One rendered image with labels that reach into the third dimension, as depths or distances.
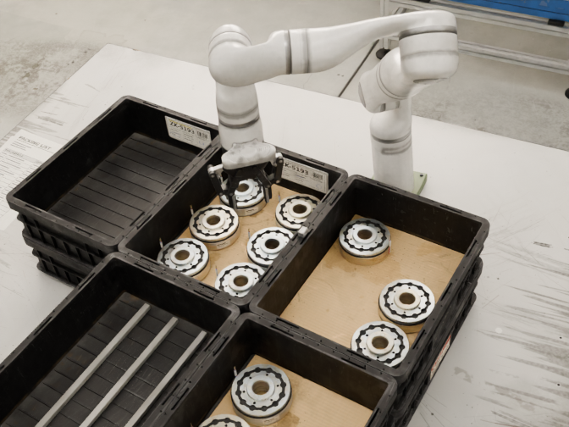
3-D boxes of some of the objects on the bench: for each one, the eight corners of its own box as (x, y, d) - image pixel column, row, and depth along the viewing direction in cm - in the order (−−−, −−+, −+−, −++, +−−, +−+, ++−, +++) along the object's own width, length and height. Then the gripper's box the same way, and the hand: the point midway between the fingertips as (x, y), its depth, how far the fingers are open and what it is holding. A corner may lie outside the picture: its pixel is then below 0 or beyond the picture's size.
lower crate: (352, 247, 176) (352, 209, 167) (479, 297, 164) (486, 259, 155) (256, 381, 152) (251, 346, 144) (396, 451, 140) (399, 416, 132)
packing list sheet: (16, 128, 215) (15, 127, 214) (84, 148, 207) (83, 146, 206) (-70, 206, 194) (-70, 205, 194) (2, 232, 186) (1, 230, 186)
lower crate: (144, 166, 200) (135, 130, 192) (240, 204, 188) (235, 167, 179) (34, 271, 177) (18, 235, 168) (136, 322, 165) (124, 285, 156)
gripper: (278, 113, 138) (284, 181, 150) (195, 131, 137) (207, 198, 148) (289, 140, 133) (295, 207, 145) (202, 158, 131) (215, 225, 143)
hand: (250, 197), depth 145 cm, fingers open, 5 cm apart
